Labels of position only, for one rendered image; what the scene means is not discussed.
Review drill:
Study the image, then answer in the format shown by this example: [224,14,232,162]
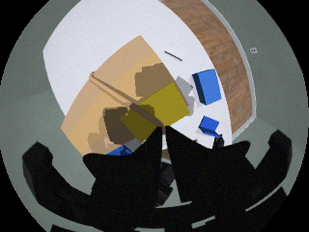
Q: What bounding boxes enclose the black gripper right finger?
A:
[165,126,250,203]

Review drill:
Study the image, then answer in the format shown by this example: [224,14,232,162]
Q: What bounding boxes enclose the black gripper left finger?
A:
[83,126,162,206]

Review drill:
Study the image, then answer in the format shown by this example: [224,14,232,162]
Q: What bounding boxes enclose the blue rectangular box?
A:
[192,69,221,105]

